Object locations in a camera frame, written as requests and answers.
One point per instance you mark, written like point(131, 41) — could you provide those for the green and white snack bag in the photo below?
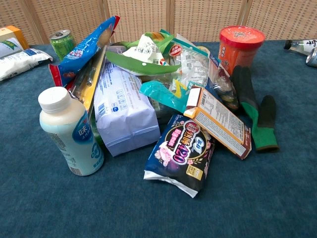
point(146, 53)

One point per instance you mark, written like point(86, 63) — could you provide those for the red instant noodle cup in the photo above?
point(238, 53)

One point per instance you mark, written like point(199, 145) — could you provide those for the teal plastic wrapper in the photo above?
point(161, 95)

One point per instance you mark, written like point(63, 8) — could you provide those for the white paper tissue pack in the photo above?
point(125, 109)

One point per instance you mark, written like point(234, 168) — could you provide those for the dark sanitary pad pack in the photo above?
point(180, 153)

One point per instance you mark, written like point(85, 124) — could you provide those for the orange and brown cardboard box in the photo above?
point(220, 121)

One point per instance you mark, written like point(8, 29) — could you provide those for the clear plastic packet red label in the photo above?
point(192, 63)

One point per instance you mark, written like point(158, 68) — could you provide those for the dark snack packet clear window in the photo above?
point(223, 84)

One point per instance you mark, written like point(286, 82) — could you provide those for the yellow blister pack with pens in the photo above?
point(90, 81)

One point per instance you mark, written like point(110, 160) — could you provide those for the white and blue milk bottle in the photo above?
point(69, 134)

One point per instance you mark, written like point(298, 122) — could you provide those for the green and black work glove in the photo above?
point(257, 111)

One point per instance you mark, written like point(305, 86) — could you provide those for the blue snack bag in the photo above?
point(84, 52)

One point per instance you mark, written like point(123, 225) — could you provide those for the wooden folding screen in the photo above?
point(158, 17)

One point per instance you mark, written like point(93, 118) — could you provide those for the green drink can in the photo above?
point(62, 44)

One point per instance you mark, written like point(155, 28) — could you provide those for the white soft pack blue print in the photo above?
point(19, 62)

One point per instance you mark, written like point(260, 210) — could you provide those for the silver drink can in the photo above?
point(312, 58)

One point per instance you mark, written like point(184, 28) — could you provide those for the orange and white box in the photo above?
point(11, 41)

